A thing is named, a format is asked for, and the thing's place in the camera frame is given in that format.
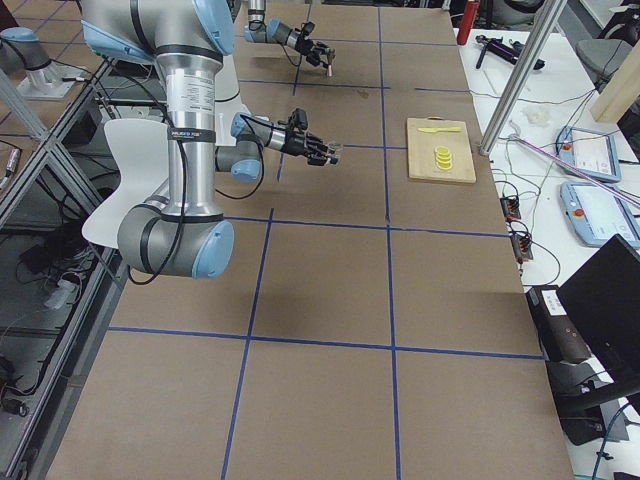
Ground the white crumpled tissue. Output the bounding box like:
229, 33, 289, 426
522, 105, 551, 127

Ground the white plastic chair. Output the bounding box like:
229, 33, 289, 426
82, 118, 169, 249

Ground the black computer box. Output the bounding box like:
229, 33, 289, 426
526, 285, 591, 365

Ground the blue teach pendant far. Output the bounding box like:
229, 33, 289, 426
556, 126, 621, 183

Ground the blue teach pendant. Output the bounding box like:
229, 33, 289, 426
556, 126, 621, 183
560, 182, 639, 249

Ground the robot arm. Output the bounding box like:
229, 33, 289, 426
244, 0, 335, 77
82, 1, 339, 280

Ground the wooden plank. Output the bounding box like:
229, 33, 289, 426
590, 42, 640, 123

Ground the grey office chair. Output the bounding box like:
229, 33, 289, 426
575, 1, 639, 91

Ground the red bottle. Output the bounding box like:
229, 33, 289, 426
456, 0, 480, 45

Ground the bamboo cutting board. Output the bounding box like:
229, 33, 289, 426
406, 118, 476, 184

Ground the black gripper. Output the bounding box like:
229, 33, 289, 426
282, 130, 343, 167
294, 35, 335, 70

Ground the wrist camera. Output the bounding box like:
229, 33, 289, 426
300, 21, 315, 39
287, 108, 308, 132

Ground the black tripod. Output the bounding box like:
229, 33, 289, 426
475, 35, 525, 69

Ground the steel double jigger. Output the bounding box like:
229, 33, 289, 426
325, 55, 335, 77

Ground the aluminium frame post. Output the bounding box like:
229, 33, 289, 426
479, 0, 567, 156

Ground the yellow plastic knife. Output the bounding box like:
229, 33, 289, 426
417, 127, 462, 134

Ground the blue teach pendant near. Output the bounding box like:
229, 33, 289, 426
560, 182, 639, 249

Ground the black monitor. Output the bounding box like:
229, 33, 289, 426
557, 234, 640, 382

